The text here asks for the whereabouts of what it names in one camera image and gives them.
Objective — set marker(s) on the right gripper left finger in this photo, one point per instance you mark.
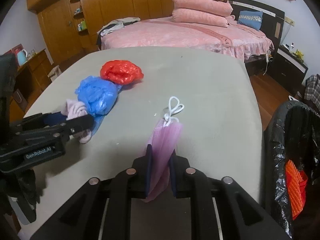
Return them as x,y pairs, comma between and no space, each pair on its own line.
101,209

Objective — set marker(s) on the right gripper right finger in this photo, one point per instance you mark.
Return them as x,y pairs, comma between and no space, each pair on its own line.
220,209

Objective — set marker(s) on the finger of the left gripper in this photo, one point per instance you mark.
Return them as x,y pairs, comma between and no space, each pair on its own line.
41,125

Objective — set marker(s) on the light pink cloth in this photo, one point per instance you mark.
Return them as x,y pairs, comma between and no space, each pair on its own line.
74,109

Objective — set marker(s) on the orange knit cloth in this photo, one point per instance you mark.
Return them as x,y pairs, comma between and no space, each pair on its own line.
296,181

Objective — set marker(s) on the pink face mask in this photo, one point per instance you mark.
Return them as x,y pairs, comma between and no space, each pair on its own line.
163,140

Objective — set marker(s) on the blue plastic bag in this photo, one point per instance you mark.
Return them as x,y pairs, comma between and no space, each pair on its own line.
99,97

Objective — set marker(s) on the white wooden stool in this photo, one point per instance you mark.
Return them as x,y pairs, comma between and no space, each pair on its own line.
54,73

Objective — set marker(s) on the red plastic bag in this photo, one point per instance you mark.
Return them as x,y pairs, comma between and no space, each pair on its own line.
122,72

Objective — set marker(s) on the blue kettle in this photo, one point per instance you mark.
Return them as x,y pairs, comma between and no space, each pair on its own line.
22,57

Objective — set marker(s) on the wooden wardrobe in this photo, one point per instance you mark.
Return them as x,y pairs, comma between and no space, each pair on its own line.
69,27

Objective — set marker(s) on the clothes pile on bed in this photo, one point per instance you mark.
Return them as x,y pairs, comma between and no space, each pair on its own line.
113,26

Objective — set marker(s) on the plaid shirt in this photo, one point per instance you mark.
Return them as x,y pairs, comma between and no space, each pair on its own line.
312,90

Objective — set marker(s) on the black nightstand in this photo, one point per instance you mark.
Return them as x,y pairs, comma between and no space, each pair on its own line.
287,70

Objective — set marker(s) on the lower pink pillow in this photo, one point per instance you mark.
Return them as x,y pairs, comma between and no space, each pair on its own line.
195,16

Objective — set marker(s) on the pink bed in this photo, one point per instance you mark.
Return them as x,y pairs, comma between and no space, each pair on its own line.
236,40

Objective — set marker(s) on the black headboard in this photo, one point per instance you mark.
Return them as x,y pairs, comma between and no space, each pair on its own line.
272,19

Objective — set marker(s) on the blue cushion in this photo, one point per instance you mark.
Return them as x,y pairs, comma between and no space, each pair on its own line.
252,19

